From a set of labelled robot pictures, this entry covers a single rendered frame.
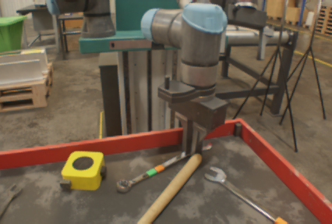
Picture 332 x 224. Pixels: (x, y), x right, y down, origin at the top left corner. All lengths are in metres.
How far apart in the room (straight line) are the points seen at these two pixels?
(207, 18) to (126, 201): 0.36
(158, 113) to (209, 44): 1.07
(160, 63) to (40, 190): 1.00
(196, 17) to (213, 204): 0.34
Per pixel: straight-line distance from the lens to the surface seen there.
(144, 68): 1.36
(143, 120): 1.49
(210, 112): 0.48
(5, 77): 3.21
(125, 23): 1.21
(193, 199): 0.49
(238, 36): 2.27
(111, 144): 0.59
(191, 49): 0.46
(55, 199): 0.52
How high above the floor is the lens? 1.27
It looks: 28 degrees down
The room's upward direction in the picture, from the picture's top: 1 degrees clockwise
